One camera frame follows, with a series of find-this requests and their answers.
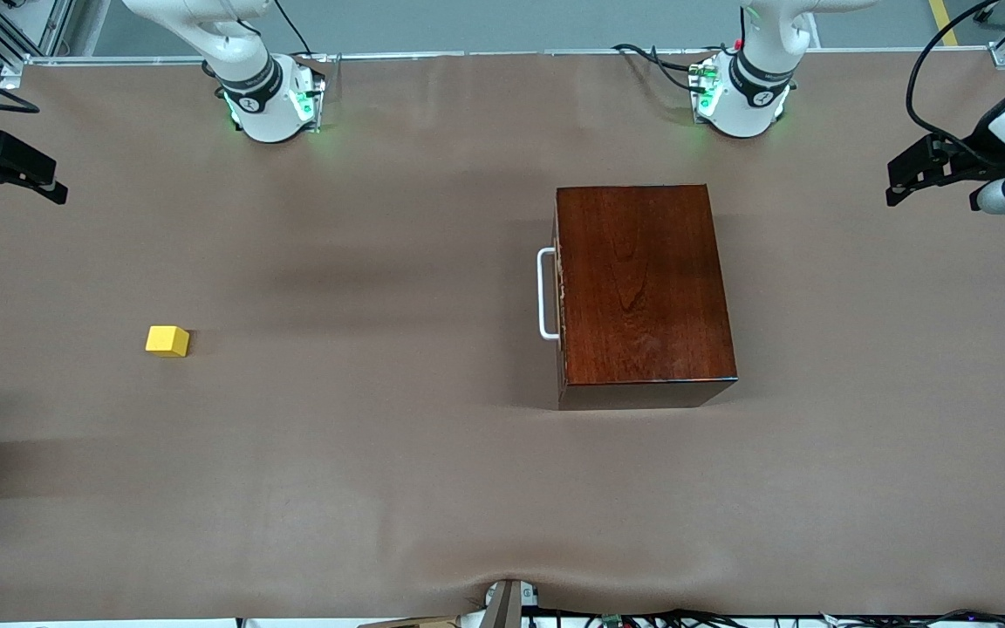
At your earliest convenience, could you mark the yellow wooden block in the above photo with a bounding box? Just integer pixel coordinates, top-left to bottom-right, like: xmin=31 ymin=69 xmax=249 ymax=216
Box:
xmin=145 ymin=325 xmax=192 ymax=358

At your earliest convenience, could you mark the wooden drawer with white handle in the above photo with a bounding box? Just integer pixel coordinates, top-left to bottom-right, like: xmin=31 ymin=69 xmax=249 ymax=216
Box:
xmin=537 ymin=196 xmax=568 ymax=402

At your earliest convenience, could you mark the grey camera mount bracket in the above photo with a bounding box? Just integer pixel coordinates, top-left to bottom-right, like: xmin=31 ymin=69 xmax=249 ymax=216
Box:
xmin=479 ymin=578 xmax=540 ymax=628

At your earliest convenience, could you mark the black base cable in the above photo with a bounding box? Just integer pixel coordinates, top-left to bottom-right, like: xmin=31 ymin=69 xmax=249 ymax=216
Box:
xmin=272 ymin=0 xmax=316 ymax=58
xmin=612 ymin=44 xmax=713 ymax=66
xmin=649 ymin=51 xmax=702 ymax=93

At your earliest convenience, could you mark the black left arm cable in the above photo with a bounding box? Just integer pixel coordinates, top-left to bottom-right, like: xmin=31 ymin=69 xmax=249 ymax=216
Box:
xmin=905 ymin=0 xmax=1005 ymax=174

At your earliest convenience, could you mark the dark brown wooden cabinet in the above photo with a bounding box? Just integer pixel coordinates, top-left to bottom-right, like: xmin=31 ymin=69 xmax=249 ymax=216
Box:
xmin=552 ymin=183 xmax=740 ymax=412

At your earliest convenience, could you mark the brown table cover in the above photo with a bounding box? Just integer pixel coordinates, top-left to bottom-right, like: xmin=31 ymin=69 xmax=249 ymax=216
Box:
xmin=0 ymin=48 xmax=1005 ymax=625

